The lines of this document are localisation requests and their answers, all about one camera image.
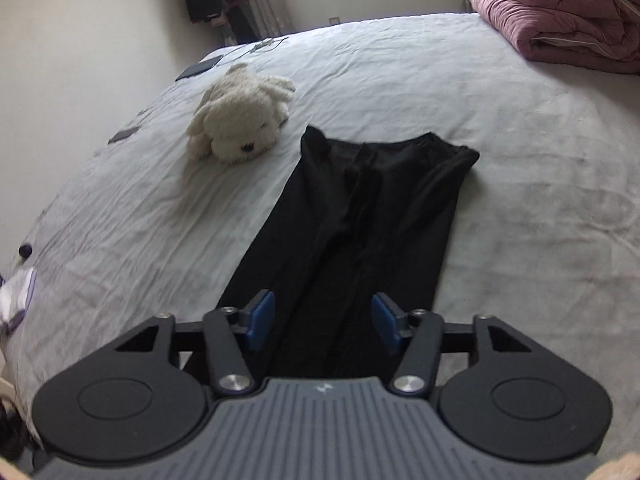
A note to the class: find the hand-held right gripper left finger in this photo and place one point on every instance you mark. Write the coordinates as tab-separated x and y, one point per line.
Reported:
262	317

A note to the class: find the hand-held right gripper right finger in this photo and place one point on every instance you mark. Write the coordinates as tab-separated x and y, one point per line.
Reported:
385	322

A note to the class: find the black T-shirt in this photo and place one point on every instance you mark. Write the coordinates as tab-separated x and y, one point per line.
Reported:
360	220

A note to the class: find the grey bed sheet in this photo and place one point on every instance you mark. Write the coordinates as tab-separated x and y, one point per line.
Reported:
525	210

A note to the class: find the white plush dog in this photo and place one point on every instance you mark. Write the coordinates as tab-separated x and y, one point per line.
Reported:
235	115

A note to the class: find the black phone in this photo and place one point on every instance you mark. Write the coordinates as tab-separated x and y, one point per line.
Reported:
123	135

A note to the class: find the small dark round thing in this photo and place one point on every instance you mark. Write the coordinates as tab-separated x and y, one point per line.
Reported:
25	250

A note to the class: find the white and purple cloth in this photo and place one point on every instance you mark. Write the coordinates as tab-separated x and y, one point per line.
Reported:
15	300

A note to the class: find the black tablet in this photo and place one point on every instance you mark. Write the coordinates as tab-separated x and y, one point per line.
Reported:
199	67

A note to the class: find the pink folded quilt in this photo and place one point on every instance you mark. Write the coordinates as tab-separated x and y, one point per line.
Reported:
560	15

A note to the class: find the wall socket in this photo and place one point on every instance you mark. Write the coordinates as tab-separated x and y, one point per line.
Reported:
335	20

